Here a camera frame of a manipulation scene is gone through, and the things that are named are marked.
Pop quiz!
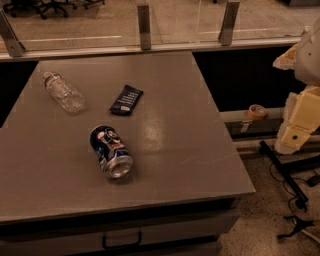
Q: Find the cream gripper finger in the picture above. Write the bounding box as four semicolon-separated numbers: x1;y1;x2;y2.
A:
274;85;320;155
273;44;298;70

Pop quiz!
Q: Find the blue pepsi can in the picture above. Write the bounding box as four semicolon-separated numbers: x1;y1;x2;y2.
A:
90;125;133;179

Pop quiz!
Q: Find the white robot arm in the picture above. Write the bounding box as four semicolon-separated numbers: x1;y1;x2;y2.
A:
273;18;320;154

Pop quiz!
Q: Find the orange tape roll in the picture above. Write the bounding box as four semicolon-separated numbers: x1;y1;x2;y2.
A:
247;104;267;121

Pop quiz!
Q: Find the black floor stand bar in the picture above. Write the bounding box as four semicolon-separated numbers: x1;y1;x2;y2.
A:
259;141;308;205

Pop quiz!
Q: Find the black clamp on floor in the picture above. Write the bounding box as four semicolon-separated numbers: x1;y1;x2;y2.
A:
277;215;315;239

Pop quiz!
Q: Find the grey cabinet with drawers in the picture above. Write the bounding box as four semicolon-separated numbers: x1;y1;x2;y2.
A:
0;52;254;256

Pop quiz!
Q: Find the dark blue snack packet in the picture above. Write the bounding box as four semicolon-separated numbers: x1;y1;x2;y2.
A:
110;85;143;116

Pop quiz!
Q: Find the clear plastic water bottle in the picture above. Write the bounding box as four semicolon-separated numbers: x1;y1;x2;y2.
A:
43;72;84;113

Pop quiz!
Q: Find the glass barrier panel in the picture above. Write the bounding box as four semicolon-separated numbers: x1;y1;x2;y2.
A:
6;0;320;51

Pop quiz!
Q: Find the black office chair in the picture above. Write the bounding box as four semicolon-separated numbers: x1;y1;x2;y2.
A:
2;0;106;20

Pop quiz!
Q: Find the right metal glass bracket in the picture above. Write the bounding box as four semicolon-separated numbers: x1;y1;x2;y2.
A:
218;0;240;46

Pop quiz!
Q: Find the metal glass bracket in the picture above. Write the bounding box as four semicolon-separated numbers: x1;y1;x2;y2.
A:
0;9;25;57
137;4;151;51
218;0;240;46

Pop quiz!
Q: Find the middle metal glass bracket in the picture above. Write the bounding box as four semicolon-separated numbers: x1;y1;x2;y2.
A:
137;4;151;51

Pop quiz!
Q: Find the black drawer handle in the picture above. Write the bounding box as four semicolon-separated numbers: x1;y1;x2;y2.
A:
101;231;142;251

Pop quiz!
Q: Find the left metal glass bracket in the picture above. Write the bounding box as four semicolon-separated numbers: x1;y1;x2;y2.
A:
0;9;25;57

